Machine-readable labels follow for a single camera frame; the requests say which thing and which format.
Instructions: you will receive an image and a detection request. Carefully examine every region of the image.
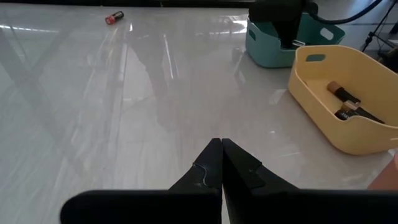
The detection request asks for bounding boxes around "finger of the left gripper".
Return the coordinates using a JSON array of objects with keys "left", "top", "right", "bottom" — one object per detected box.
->
[{"left": 272, "top": 21, "right": 302, "bottom": 50}]

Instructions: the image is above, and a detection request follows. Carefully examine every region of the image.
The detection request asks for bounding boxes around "black tripod stand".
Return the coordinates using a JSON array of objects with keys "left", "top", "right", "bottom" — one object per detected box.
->
[{"left": 360, "top": 0, "right": 398, "bottom": 54}]

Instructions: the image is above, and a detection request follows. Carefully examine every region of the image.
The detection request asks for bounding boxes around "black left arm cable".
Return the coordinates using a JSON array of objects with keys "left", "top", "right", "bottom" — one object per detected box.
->
[{"left": 306, "top": 0, "right": 384, "bottom": 26}]

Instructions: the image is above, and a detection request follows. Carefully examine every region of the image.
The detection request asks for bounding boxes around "yellow plastic bin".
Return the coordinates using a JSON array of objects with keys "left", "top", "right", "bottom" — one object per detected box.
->
[{"left": 287, "top": 45, "right": 398, "bottom": 156}]

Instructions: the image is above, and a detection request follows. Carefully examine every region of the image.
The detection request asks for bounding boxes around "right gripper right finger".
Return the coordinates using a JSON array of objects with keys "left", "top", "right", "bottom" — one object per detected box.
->
[{"left": 222, "top": 138, "right": 398, "bottom": 224}]

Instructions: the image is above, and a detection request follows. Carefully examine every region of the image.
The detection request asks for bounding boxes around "copper black Duracell battery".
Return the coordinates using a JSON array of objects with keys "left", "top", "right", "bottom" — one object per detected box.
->
[
  {"left": 326, "top": 80, "right": 362, "bottom": 104},
  {"left": 341, "top": 100, "right": 386, "bottom": 125},
  {"left": 334, "top": 108, "right": 357, "bottom": 121}
]

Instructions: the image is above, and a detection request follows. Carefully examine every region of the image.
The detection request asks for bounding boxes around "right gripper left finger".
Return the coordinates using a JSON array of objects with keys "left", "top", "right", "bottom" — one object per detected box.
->
[{"left": 60, "top": 138, "right": 223, "bottom": 224}]

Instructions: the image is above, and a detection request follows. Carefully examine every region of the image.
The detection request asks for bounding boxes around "teal plastic bin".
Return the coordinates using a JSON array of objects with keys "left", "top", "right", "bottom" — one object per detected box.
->
[{"left": 244, "top": 12, "right": 346, "bottom": 68}]

